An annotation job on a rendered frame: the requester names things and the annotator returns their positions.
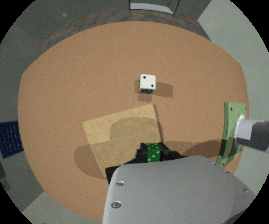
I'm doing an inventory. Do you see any white die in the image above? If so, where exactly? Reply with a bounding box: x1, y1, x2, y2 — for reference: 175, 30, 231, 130
139, 74, 156, 93

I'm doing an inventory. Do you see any green die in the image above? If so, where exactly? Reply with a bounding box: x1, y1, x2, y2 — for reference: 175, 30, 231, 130
145, 144, 161, 162

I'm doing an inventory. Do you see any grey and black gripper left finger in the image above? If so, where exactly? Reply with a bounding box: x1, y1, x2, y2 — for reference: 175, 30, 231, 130
105, 143, 148, 185

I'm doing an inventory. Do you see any tan square mat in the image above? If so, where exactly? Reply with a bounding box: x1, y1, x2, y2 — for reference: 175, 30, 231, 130
83, 103, 161, 178

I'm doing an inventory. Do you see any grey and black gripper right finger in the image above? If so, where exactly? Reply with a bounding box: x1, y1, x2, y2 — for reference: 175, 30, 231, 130
158, 142, 189, 162

